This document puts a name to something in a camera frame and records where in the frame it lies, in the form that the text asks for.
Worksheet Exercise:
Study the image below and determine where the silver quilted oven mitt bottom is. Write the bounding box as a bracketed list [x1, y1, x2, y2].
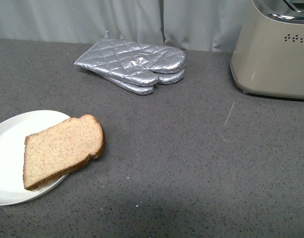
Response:
[103, 69, 185, 96]

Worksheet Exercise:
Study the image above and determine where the brown bread slice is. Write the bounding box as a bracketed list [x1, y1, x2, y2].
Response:
[23, 115, 105, 190]

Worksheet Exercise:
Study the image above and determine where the white round plate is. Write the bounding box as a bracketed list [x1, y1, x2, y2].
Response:
[0, 110, 69, 206]

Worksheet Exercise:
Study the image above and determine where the silver quilted oven mitt top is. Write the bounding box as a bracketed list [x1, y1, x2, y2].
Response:
[74, 32, 186, 86]

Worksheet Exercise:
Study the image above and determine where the grey curtain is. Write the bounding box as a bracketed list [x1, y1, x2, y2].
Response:
[0, 0, 251, 52]

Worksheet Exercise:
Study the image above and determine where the cream metal toaster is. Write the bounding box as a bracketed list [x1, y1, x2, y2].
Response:
[230, 0, 304, 99]

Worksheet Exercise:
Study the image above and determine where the silver quilted oven mitt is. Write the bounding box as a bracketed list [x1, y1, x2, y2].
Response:
[74, 32, 186, 86]
[103, 69, 185, 96]

